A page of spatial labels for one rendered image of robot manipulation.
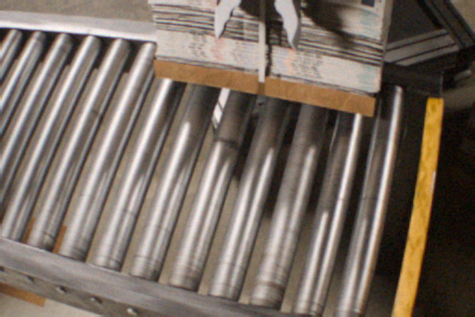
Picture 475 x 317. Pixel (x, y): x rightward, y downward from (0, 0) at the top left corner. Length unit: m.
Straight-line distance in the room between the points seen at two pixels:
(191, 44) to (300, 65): 0.18
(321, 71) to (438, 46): 1.01
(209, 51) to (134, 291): 0.40
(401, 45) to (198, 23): 1.06
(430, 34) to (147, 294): 1.33
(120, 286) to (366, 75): 0.50
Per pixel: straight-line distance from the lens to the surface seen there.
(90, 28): 1.44
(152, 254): 1.15
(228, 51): 1.19
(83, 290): 1.15
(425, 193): 1.17
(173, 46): 1.22
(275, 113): 1.25
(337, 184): 1.18
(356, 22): 1.09
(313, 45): 1.13
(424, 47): 2.13
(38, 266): 1.19
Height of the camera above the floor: 1.84
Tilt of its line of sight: 61 degrees down
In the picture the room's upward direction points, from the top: 6 degrees counter-clockwise
